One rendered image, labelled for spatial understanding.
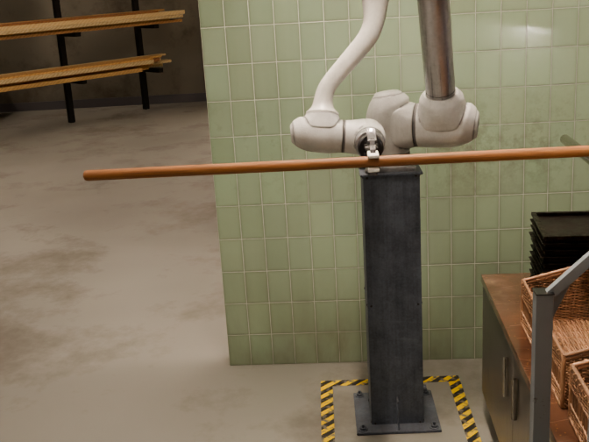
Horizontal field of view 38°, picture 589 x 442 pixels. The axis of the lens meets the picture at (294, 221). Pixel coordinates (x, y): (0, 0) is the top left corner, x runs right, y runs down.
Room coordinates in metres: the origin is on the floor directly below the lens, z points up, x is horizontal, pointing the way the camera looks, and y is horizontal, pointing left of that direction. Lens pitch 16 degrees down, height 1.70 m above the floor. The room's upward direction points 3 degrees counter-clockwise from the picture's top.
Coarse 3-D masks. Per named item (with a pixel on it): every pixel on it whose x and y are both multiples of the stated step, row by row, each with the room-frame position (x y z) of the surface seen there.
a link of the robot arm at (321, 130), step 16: (368, 0) 2.67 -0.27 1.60; (384, 0) 2.67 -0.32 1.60; (368, 16) 2.66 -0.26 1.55; (384, 16) 2.67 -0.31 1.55; (368, 32) 2.64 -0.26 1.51; (352, 48) 2.63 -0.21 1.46; (368, 48) 2.64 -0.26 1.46; (336, 64) 2.63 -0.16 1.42; (352, 64) 2.62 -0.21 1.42; (336, 80) 2.61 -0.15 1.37; (320, 96) 2.59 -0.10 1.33; (320, 112) 2.55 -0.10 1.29; (336, 112) 2.57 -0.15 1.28; (304, 128) 2.53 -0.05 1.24; (320, 128) 2.53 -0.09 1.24; (336, 128) 2.53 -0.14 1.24; (304, 144) 2.53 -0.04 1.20; (320, 144) 2.52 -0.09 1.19; (336, 144) 2.52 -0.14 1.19
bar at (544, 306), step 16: (576, 144) 2.40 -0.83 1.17; (576, 272) 1.83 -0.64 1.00; (544, 288) 1.86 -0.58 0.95; (560, 288) 1.83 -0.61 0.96; (544, 304) 1.82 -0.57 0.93; (544, 320) 1.82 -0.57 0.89; (544, 336) 1.82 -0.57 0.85; (544, 352) 1.82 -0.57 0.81; (544, 368) 1.82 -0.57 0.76; (544, 384) 1.82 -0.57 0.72; (544, 400) 1.82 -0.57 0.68; (544, 416) 1.82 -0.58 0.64; (544, 432) 1.82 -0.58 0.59
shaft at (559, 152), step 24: (120, 168) 2.29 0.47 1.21; (144, 168) 2.28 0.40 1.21; (168, 168) 2.27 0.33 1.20; (192, 168) 2.26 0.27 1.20; (216, 168) 2.26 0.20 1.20; (240, 168) 2.25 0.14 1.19; (264, 168) 2.25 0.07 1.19; (288, 168) 2.24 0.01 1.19; (312, 168) 2.24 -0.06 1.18; (336, 168) 2.24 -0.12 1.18
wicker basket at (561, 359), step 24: (528, 288) 2.41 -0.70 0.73; (576, 288) 2.47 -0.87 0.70; (528, 312) 2.39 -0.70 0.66; (576, 312) 2.47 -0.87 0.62; (528, 336) 2.37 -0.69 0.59; (552, 336) 2.06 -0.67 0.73; (576, 336) 2.35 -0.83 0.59; (552, 360) 2.06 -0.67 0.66; (576, 360) 2.19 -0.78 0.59; (552, 384) 2.06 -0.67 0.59
